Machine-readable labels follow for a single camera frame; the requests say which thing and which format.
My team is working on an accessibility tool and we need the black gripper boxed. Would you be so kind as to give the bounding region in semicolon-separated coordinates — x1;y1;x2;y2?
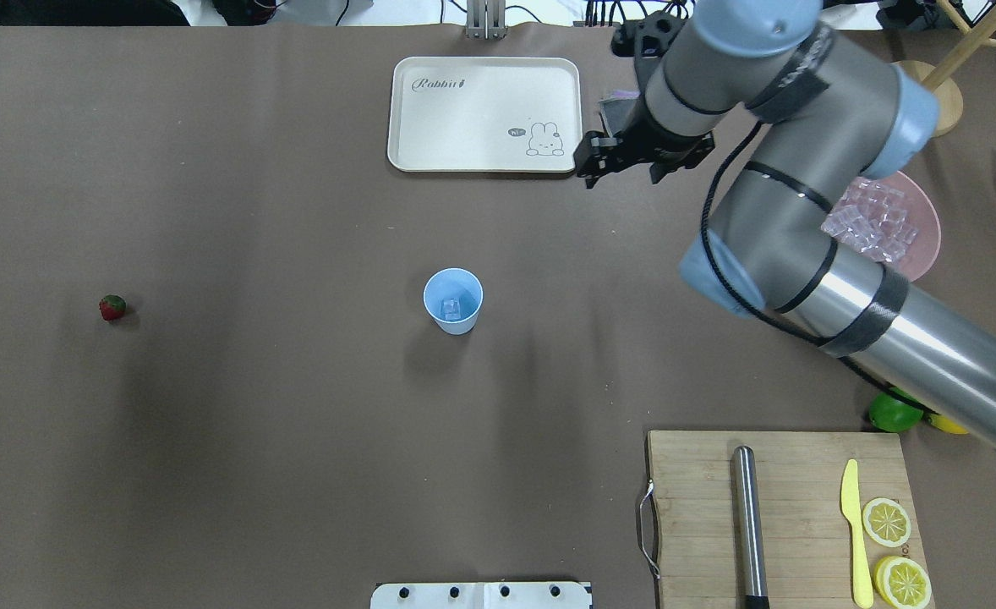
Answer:
574;108;715;189

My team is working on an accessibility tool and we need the clear ice cube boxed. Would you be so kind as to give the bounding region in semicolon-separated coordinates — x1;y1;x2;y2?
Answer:
439;298;463;323

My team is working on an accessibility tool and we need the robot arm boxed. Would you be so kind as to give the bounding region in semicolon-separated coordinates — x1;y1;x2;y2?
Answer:
574;1;996;448

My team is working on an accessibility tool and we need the light blue cup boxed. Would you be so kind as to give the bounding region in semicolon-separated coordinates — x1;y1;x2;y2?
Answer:
422;267;485;336

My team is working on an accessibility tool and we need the pink bowl of ice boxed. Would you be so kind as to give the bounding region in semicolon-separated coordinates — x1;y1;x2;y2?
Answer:
820;171;942;282

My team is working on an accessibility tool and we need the wooden cup stand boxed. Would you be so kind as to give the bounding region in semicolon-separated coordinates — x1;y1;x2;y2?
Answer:
894;1;996;136

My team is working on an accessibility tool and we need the grey folded cloth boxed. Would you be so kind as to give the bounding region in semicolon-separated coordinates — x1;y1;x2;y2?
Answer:
598;90;641;136

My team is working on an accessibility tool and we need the cream rabbit tray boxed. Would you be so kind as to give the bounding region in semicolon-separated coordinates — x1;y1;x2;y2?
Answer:
386;57;583;174

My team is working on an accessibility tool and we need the green lime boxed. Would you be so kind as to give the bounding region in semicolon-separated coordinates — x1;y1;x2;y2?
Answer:
867;387;927;433

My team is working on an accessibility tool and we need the steel muddler black tip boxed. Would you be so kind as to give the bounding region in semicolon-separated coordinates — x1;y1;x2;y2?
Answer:
731;446;771;608

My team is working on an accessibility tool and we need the yellow lemon lower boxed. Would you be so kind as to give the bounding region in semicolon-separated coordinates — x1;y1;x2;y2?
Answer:
926;412;969;435

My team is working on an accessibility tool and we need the yellow plastic knife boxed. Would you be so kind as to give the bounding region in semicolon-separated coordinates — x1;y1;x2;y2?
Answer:
840;458;874;608

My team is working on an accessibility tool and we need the bamboo cutting board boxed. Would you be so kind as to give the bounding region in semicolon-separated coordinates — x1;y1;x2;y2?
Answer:
644;431;927;608

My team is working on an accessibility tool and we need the lemon slice lower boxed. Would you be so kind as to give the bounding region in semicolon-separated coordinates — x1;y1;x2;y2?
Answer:
861;497;914;548

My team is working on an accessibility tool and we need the red strawberry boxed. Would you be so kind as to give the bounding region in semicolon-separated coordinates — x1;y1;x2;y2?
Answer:
97;294;129;322

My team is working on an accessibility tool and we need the lemon half upper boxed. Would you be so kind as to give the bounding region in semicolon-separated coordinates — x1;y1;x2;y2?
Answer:
873;557;933;608

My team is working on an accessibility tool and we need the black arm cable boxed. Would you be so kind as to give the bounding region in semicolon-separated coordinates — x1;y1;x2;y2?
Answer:
700;118;896;394

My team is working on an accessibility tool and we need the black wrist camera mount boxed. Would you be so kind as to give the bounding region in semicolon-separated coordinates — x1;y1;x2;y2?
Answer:
610;10;690;58

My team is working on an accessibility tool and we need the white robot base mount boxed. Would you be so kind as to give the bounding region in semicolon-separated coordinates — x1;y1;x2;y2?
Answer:
369;580;594;608

